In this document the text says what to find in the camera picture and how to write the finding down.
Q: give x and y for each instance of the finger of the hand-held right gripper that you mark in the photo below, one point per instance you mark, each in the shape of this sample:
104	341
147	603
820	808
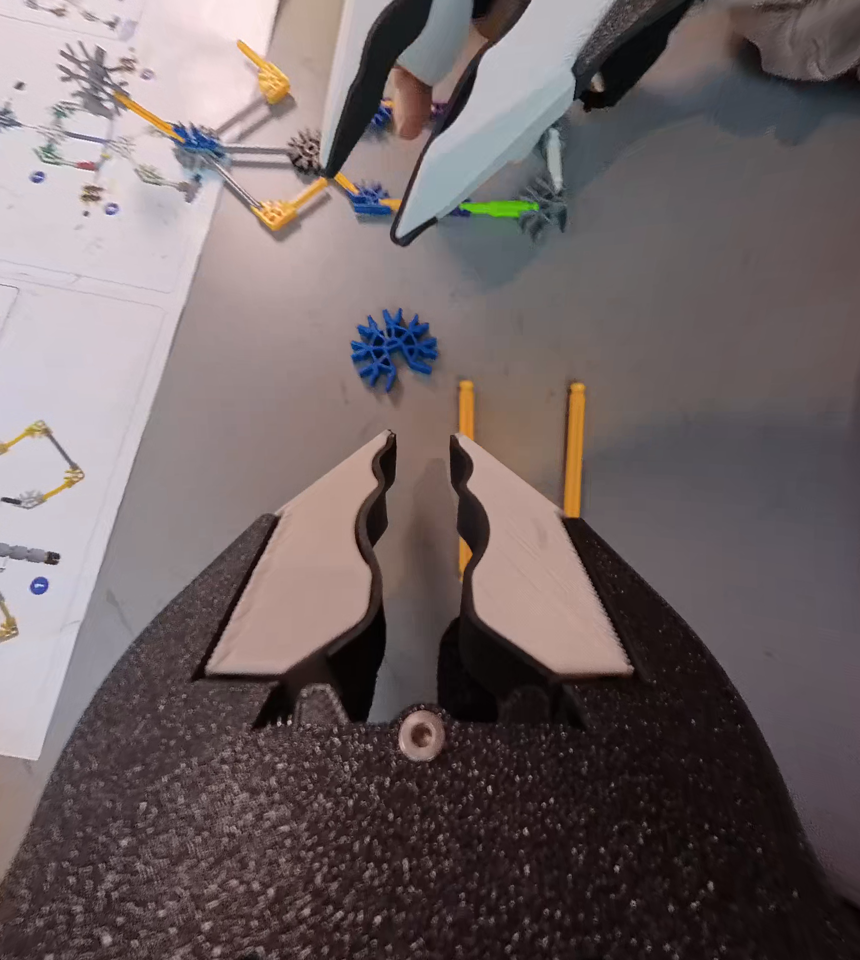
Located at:
351	67
512	112

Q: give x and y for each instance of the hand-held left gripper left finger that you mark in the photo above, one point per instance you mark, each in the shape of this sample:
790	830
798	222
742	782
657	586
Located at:
295	592

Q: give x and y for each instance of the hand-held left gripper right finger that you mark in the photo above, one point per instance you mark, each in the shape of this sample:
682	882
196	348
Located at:
550	592

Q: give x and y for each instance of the long yellow toy rod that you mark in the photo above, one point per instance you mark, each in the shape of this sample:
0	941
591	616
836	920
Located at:
466	409
574	450

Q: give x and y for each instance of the white instruction sheet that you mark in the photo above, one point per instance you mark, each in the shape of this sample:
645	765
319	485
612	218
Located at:
62	337

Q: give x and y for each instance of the grey desk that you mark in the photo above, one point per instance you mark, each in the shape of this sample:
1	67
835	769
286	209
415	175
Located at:
700	337

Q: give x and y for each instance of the person's right hand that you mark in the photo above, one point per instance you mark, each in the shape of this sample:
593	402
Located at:
411	105

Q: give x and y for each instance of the colourful toy rod figure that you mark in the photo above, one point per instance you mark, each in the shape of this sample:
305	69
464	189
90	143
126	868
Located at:
272	214

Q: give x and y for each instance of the blue snowflake toy connector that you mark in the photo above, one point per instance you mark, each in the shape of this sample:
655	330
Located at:
392	349

